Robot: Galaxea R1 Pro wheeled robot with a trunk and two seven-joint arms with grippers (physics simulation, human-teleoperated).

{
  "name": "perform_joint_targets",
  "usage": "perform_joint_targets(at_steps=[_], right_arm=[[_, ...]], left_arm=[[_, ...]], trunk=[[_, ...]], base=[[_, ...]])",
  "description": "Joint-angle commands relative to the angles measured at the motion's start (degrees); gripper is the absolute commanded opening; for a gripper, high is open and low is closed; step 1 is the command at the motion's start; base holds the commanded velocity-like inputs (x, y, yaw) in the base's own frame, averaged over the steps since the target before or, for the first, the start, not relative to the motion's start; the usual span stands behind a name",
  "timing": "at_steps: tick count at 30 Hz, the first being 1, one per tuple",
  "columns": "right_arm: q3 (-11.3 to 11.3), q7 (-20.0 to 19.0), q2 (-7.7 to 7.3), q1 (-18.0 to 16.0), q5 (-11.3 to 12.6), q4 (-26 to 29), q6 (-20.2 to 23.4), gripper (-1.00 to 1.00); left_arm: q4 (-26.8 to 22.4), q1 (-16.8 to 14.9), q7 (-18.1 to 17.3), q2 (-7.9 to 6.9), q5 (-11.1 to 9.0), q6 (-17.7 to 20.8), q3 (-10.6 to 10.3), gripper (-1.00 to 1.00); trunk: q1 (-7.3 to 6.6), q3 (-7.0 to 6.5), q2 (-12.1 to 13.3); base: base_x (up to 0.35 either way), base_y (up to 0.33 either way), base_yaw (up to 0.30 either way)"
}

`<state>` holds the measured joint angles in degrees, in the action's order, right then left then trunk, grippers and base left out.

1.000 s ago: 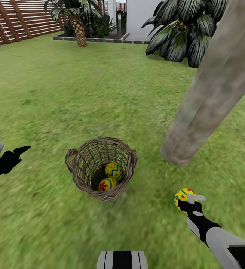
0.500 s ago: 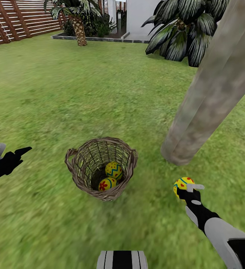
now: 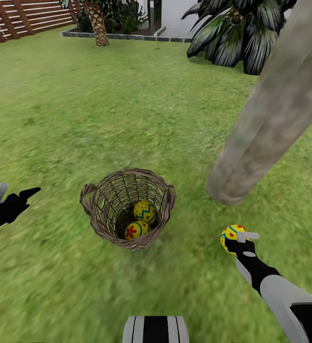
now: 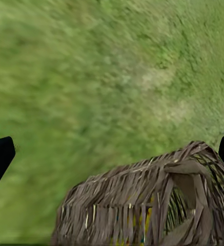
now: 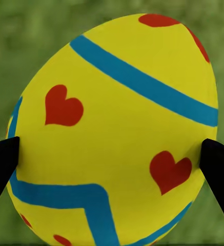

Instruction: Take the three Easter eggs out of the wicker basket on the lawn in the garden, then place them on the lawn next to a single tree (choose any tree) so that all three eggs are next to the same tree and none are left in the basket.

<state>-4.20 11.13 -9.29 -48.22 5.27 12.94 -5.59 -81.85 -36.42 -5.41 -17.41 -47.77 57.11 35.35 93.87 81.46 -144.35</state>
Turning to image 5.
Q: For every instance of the easter egg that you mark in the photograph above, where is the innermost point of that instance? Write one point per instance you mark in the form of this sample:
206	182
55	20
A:
110	134

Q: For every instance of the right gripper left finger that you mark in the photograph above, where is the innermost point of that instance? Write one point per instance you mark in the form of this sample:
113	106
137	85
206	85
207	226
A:
8	159

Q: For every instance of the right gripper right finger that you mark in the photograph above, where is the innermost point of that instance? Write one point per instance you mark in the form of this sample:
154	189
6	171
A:
212	167

